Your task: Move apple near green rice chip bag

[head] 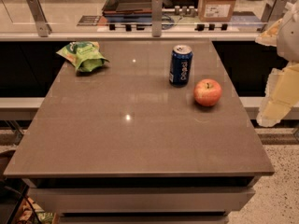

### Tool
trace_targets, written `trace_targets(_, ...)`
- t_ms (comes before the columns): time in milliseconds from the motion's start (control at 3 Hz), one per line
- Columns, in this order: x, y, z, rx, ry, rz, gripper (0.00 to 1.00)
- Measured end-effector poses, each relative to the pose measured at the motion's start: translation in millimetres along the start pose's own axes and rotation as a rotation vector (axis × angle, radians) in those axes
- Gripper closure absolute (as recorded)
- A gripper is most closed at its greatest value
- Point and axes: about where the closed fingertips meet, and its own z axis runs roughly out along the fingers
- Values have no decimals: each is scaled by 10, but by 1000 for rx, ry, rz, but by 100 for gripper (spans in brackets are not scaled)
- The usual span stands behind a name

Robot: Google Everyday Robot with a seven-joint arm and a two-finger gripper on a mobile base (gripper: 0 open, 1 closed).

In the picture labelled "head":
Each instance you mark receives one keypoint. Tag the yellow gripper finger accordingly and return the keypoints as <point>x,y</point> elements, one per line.
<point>269,36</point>
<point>281,95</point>

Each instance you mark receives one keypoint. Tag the red yellow apple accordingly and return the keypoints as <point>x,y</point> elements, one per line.
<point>207,92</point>

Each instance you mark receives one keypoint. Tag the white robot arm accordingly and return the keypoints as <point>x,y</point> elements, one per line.
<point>288,35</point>

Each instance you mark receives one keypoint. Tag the green rice chip bag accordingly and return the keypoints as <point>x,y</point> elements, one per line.
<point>85,56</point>

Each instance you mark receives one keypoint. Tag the brown cardboard box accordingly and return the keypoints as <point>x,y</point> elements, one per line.
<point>216,10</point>

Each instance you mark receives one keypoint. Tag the blue Pepsi can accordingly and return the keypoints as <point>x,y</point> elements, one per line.
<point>180,66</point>

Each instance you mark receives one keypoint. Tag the grey table drawer base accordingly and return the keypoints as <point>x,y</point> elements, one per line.
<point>204,205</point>

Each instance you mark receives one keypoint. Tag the orange black tray stack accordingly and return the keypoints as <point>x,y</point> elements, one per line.
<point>118,7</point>

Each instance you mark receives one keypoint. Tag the right metal glass bracket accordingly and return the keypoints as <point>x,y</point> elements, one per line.
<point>273,11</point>

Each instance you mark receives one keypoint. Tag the left metal glass bracket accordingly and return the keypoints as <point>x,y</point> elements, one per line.
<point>42,25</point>

